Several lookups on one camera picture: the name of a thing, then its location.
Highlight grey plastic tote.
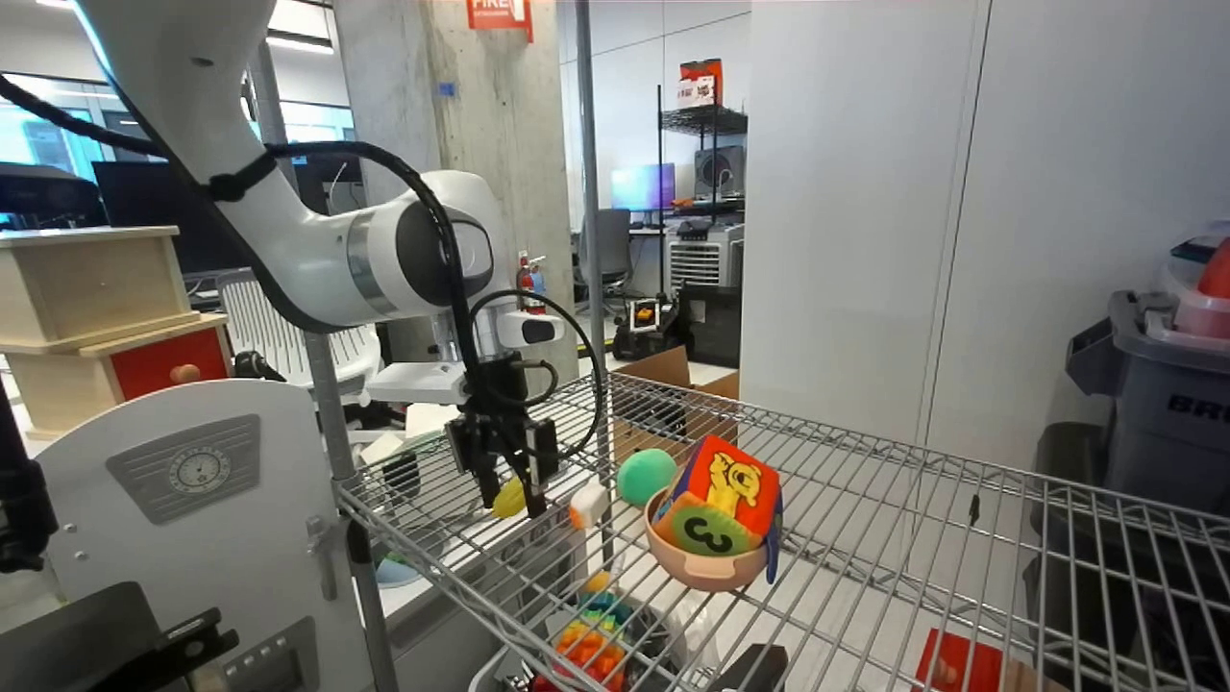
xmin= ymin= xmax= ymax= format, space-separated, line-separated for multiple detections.
xmin=1067 ymin=286 xmax=1230 ymax=521

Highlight metal wire shelf unit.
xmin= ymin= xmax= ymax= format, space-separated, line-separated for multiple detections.
xmin=245 ymin=0 xmax=1230 ymax=692

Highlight open cardboard carton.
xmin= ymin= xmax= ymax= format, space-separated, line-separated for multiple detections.
xmin=613 ymin=341 xmax=745 ymax=454

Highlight black clamp bracket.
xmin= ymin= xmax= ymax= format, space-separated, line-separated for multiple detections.
xmin=0 ymin=579 xmax=245 ymax=692

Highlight pink plastic bowl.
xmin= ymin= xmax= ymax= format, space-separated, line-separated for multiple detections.
xmin=642 ymin=488 xmax=781 ymax=597

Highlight clear lidded storage bin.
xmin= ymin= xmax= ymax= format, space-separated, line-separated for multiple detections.
xmin=1141 ymin=214 xmax=1230 ymax=348

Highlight red white poster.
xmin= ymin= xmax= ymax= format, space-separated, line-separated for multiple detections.
xmin=676 ymin=54 xmax=732 ymax=114

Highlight black device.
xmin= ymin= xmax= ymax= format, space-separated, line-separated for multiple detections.
xmin=0 ymin=381 xmax=62 ymax=576

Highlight black storage rack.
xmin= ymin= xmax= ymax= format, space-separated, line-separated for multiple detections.
xmin=654 ymin=105 xmax=755 ymax=368

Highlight red plastic item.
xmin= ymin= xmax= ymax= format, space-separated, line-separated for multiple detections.
xmin=1174 ymin=239 xmax=1230 ymax=341

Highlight white machine housing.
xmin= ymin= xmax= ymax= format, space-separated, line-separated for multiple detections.
xmin=34 ymin=378 xmax=377 ymax=692

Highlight green ball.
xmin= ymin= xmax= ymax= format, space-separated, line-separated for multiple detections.
xmin=616 ymin=446 xmax=683 ymax=510

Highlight red wall sign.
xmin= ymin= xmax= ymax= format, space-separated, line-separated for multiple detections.
xmin=462 ymin=0 xmax=540 ymax=43

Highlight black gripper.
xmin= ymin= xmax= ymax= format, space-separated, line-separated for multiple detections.
xmin=443 ymin=354 xmax=566 ymax=522

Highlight colourful block toy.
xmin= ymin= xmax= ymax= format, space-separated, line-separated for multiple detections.
xmin=550 ymin=587 xmax=642 ymax=692

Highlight red flat package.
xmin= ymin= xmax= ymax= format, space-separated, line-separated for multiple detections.
xmin=913 ymin=626 xmax=1011 ymax=692

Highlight wooden shelf box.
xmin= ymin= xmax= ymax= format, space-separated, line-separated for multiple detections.
xmin=0 ymin=223 xmax=239 ymax=441

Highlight colourful soft picture cube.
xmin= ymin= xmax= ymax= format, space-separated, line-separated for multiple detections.
xmin=658 ymin=433 xmax=789 ymax=563

